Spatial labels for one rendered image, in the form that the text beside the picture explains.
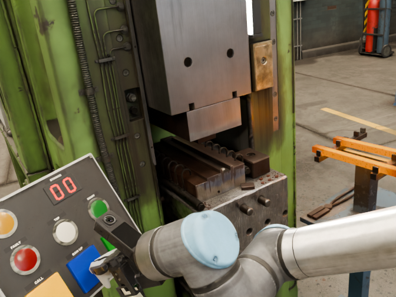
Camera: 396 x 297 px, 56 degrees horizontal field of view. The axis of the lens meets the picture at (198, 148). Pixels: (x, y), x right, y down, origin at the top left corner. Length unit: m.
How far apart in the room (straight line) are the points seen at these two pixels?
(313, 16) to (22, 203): 8.25
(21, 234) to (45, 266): 0.08
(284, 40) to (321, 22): 7.42
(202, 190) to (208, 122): 0.22
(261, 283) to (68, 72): 0.75
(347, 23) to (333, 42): 0.52
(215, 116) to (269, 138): 0.43
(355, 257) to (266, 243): 0.16
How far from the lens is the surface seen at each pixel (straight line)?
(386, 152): 1.43
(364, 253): 0.61
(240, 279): 0.62
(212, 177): 1.22
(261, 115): 1.48
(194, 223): 0.58
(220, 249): 0.58
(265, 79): 1.44
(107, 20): 1.13
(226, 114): 1.19
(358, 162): 1.35
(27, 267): 0.84
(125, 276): 0.75
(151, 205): 1.31
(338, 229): 0.63
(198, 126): 1.14
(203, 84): 1.12
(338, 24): 9.23
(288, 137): 1.63
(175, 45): 1.06
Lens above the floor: 1.54
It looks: 22 degrees down
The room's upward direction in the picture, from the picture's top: 7 degrees counter-clockwise
